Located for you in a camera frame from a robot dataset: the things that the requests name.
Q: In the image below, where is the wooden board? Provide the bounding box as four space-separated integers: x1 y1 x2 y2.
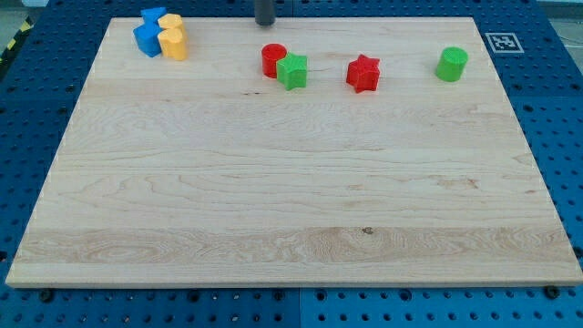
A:
6 17 582 289

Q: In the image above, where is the green star block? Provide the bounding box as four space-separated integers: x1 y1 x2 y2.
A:
276 52 308 90

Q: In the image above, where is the red star block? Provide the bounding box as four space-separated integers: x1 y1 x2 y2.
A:
346 55 381 93

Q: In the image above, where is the red cylinder block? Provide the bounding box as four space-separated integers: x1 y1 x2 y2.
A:
261 43 287 78

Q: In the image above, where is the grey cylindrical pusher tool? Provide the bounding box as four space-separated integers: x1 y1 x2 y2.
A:
253 0 276 26

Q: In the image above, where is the yellow heart block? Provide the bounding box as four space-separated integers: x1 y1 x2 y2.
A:
158 28 188 61

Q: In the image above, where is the green cylinder block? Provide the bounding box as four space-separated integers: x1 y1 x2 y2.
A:
435 46 469 82

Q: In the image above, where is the blue cube block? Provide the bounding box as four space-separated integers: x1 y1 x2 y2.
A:
133 23 162 57

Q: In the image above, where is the blue moon block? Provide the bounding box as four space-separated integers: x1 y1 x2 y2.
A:
140 6 168 25

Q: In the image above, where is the white fiducial marker tag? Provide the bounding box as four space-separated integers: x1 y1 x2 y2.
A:
486 32 524 54

